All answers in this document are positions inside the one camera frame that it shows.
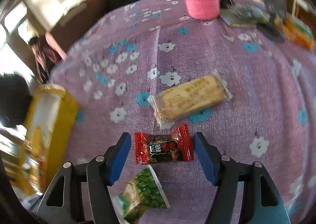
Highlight seated person in red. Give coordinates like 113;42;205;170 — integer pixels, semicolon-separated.
28;32;67;84

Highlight grey bag of seeds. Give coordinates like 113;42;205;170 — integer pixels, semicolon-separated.
219;3;270;28

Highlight clear cracker pack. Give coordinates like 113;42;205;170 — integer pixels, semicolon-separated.
148;70;232;126

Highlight yellow white foam box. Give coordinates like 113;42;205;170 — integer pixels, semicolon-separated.
17;84;80;195

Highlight black phone stand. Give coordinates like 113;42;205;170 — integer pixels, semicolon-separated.
257;0;287;43

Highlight brown sofa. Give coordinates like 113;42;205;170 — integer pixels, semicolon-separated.
50;0;108;52

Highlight green pea snack packet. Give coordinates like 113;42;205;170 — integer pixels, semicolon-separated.
112;165;170;223

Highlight purple floral tablecloth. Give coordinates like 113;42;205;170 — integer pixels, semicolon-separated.
50;0;315;223

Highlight red black candy on table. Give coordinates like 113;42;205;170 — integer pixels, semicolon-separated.
134;124;194;164

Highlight standing person in dark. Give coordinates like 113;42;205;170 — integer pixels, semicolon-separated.
1;74;33;128

